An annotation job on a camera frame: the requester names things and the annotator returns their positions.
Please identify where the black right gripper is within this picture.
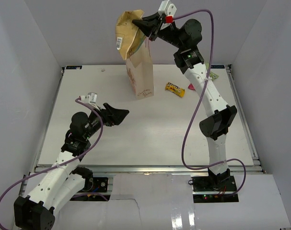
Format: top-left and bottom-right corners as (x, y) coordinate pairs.
(134, 11), (186, 50)

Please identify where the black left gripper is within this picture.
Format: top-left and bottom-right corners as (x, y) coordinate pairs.
(83, 103), (129, 139)

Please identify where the brown kettle chips bag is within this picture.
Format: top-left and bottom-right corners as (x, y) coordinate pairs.
(116, 10), (145, 60)

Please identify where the white paper gift bag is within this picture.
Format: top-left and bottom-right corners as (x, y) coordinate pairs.
(126, 40), (154, 100)

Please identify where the yellow m&m's candy packet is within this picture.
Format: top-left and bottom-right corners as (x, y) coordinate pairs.
(165, 82), (185, 98)

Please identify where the pink snack packet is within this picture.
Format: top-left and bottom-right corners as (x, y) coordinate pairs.
(188, 84), (195, 90)

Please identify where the green snack packet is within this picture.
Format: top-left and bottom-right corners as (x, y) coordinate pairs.
(209, 72), (219, 81)

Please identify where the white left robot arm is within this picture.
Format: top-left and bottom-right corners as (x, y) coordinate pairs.
(13, 103), (129, 230)

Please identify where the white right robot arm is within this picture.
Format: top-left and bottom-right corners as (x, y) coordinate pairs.
(132, 13), (237, 191)

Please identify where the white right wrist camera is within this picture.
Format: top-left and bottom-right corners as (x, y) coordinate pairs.
(158, 0), (177, 23)

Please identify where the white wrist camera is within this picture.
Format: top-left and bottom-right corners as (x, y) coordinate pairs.
(158, 0), (177, 23)
(80, 92), (97, 106)

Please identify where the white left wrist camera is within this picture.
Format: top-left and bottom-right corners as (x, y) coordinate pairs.
(80, 92), (97, 106)

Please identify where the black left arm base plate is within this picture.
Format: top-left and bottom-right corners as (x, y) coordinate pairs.
(81, 177), (108, 193)

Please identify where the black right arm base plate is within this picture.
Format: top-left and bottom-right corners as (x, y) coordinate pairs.
(188, 176), (237, 192)

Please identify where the aluminium table edge rail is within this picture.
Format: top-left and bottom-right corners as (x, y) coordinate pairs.
(225, 64), (264, 174)

